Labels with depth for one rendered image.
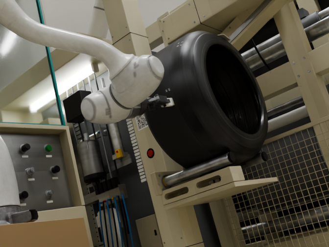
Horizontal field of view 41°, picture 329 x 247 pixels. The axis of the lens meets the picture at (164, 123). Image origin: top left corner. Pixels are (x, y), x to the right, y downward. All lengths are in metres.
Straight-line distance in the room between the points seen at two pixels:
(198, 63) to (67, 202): 0.82
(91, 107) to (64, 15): 6.07
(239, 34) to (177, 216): 0.96
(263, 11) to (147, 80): 1.11
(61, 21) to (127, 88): 6.11
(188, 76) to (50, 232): 0.91
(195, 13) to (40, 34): 1.11
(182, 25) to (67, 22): 5.06
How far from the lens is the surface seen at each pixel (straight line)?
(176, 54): 1.78
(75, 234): 1.08
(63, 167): 2.05
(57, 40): 1.35
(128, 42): 2.21
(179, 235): 1.98
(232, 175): 1.69
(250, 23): 2.29
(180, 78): 1.70
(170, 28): 2.39
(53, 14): 7.52
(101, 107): 1.35
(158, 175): 1.90
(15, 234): 0.92
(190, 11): 2.34
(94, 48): 1.32
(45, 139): 2.04
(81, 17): 7.19
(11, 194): 1.05
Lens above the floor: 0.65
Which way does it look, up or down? 15 degrees up
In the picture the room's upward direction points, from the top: 15 degrees counter-clockwise
